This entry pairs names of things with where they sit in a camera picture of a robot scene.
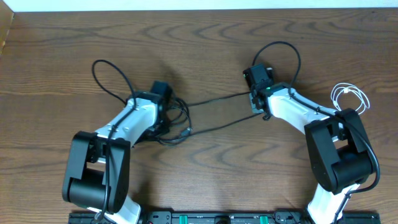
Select white USB cable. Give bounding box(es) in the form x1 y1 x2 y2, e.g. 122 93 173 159
330 82 371 115

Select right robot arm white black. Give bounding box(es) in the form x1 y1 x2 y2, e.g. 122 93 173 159
249 83 380 223

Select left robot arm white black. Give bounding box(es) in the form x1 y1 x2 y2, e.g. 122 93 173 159
62 91 172 223

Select cardboard box side panel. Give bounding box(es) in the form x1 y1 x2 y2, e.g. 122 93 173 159
0 0 14 54

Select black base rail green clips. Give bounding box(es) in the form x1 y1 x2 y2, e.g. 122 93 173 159
67 210 381 224

